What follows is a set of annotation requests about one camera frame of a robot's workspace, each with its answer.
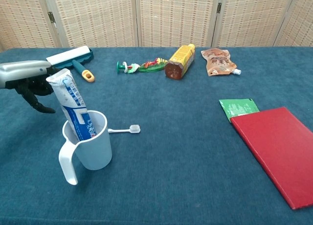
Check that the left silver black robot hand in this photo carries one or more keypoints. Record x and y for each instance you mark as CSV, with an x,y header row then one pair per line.
x,y
22,73

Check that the blue tablecloth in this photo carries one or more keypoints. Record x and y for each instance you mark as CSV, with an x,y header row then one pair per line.
x,y
171,137

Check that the brown spout pouch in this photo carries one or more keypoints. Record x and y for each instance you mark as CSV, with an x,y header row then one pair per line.
x,y
218,61

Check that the woven folding screen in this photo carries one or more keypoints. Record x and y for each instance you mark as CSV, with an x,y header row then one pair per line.
x,y
171,17

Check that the yellow label sauce bottle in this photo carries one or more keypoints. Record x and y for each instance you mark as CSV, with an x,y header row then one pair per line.
x,y
181,61

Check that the red notebook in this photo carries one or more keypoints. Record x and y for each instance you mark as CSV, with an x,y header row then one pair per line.
x,y
276,149

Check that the green sachet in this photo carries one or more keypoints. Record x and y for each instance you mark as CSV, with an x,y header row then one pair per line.
x,y
238,107

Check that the white toothbrush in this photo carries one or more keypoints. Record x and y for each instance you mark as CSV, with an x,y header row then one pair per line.
x,y
134,128

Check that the teal lint roller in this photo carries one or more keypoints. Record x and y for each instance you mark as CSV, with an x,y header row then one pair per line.
x,y
68,55

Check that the black screen hinge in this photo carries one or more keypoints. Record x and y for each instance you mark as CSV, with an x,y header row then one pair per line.
x,y
51,16
218,8

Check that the blue white toothpaste tube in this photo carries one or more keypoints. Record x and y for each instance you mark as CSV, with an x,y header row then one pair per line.
x,y
71,97

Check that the colourful feather shuttlecock toy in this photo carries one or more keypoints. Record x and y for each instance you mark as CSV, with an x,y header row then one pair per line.
x,y
150,64

